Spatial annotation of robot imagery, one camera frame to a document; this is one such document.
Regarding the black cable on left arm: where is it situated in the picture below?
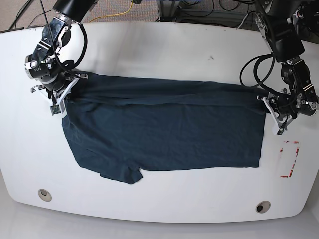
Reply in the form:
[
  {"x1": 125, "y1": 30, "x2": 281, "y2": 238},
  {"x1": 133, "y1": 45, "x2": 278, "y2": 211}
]
[{"x1": 239, "y1": 53, "x2": 277, "y2": 93}]

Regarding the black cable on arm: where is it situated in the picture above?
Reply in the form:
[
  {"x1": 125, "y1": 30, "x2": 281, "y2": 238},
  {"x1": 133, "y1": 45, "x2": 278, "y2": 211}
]
[
  {"x1": 38, "y1": 0, "x2": 88, "y2": 75},
  {"x1": 239, "y1": 53, "x2": 277, "y2": 93}
]

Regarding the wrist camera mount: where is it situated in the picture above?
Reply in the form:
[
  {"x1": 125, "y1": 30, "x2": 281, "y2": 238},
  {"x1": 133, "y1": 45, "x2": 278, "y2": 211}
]
[
  {"x1": 257, "y1": 96, "x2": 295, "y2": 135},
  {"x1": 30, "y1": 73, "x2": 88, "y2": 115}
]

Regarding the red tape rectangle marking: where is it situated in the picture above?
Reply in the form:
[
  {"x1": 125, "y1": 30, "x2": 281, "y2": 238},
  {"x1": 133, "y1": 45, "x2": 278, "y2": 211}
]
[{"x1": 277, "y1": 141, "x2": 301, "y2": 178}]

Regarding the yellow cable on floor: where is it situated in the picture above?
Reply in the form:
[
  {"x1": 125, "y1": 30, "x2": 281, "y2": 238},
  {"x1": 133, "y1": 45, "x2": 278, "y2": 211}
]
[{"x1": 89, "y1": 0, "x2": 133, "y2": 23}]

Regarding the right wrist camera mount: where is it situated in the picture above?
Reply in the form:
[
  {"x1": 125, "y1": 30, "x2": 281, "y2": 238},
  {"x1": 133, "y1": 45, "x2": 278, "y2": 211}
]
[{"x1": 30, "y1": 73, "x2": 88, "y2": 115}]

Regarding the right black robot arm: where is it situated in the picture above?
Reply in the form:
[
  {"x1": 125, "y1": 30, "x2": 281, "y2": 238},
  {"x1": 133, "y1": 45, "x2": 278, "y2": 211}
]
[{"x1": 24, "y1": 0, "x2": 98, "y2": 93}]

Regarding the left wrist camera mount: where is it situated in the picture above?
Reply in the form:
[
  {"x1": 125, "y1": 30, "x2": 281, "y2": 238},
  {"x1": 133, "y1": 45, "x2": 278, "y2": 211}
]
[{"x1": 257, "y1": 96, "x2": 295, "y2": 135}]

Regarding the left table cable grommet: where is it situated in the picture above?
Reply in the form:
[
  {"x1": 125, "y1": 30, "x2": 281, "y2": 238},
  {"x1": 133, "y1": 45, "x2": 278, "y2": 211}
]
[{"x1": 38, "y1": 189, "x2": 52, "y2": 202}]

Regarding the dark blue t-shirt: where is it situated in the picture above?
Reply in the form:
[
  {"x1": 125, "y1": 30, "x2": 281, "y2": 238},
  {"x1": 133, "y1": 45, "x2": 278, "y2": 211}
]
[{"x1": 62, "y1": 73, "x2": 267, "y2": 184}]

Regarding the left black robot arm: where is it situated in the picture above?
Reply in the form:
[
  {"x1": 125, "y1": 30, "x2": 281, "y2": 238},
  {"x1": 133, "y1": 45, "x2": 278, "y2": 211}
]
[{"x1": 255, "y1": 0, "x2": 319, "y2": 119}]

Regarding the table cable grommet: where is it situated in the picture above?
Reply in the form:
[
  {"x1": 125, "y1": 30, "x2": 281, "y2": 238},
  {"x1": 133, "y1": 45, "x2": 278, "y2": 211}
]
[
  {"x1": 38, "y1": 189, "x2": 52, "y2": 202},
  {"x1": 256, "y1": 201, "x2": 271, "y2": 214}
]

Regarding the right table cable grommet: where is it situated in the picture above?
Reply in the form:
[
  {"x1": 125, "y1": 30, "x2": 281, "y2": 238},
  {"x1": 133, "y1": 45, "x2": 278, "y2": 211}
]
[{"x1": 256, "y1": 201, "x2": 271, "y2": 214}]

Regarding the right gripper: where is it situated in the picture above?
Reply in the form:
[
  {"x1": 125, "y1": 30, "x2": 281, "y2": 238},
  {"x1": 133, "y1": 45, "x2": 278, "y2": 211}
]
[{"x1": 44, "y1": 78, "x2": 67, "y2": 96}]

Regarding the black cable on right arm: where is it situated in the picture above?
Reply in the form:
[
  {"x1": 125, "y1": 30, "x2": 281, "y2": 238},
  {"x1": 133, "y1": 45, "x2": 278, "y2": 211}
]
[{"x1": 38, "y1": 0, "x2": 88, "y2": 75}]

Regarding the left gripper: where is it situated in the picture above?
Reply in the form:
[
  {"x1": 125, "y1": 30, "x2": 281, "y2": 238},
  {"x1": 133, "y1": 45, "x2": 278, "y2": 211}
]
[{"x1": 275, "y1": 105, "x2": 296, "y2": 119}]

